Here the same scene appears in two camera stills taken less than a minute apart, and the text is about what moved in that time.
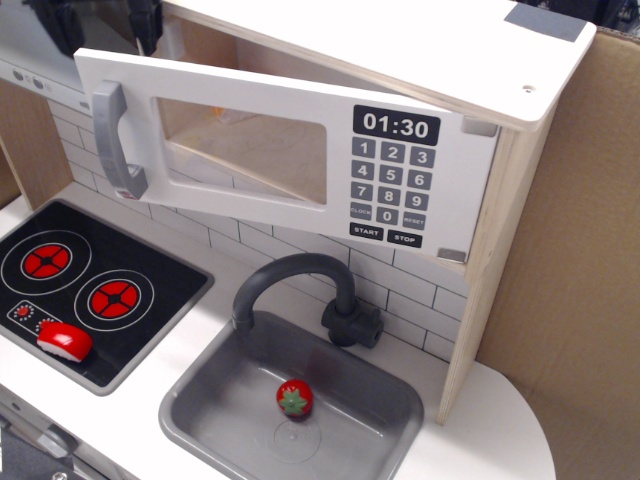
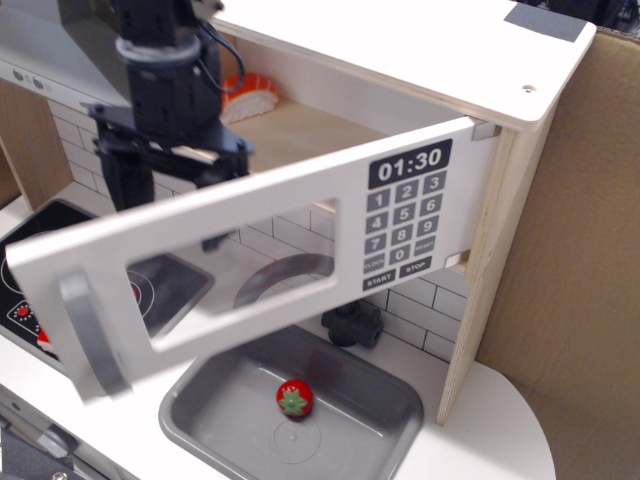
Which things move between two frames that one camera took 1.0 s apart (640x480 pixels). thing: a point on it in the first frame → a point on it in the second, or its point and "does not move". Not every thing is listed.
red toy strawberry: [294, 397] does not move
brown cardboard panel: [564, 318] does not move
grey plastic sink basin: [276, 402] does not move
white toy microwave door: [330, 162] → [405, 220]
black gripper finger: [63, 20] → [129, 178]
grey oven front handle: [62, 442] does not move
